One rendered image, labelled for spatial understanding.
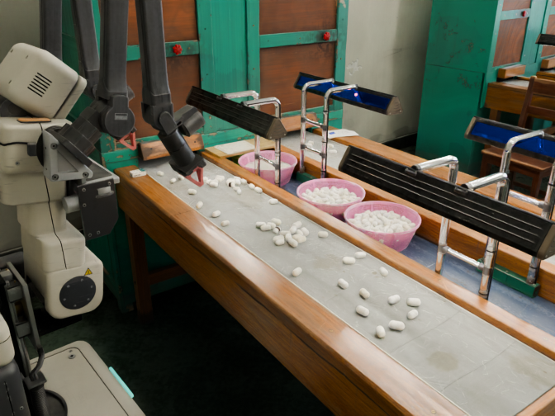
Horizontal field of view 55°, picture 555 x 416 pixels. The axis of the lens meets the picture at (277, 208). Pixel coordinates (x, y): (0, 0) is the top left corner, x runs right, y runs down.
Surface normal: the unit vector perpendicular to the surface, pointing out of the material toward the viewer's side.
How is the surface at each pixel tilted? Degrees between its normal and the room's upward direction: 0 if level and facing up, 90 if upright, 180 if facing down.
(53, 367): 0
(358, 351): 0
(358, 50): 90
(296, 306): 0
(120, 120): 90
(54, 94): 90
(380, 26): 90
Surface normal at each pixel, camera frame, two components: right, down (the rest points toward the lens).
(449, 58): -0.77, 0.26
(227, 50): 0.57, 0.34
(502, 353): 0.00, -0.91
